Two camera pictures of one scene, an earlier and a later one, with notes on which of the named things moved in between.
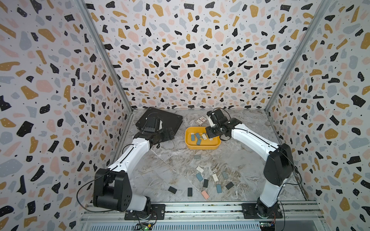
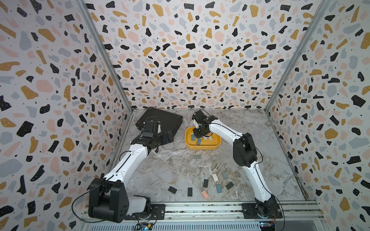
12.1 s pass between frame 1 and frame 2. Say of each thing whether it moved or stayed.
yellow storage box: stayed
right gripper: moved
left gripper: stayed
